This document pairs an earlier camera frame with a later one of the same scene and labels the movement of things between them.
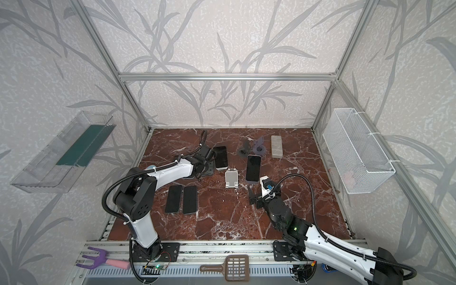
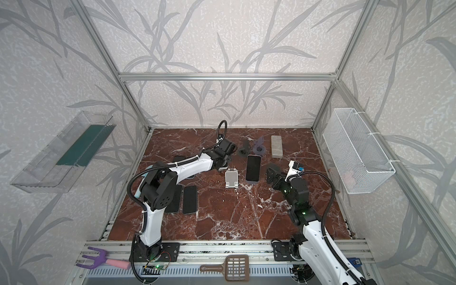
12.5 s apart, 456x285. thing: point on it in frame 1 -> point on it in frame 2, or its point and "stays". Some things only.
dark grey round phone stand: [259, 148] stays
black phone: [173, 199] stays
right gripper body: [260, 203] -> [281, 185]
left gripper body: [206, 166] -> [224, 161]
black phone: [190, 199] stays
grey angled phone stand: [244, 150] stays
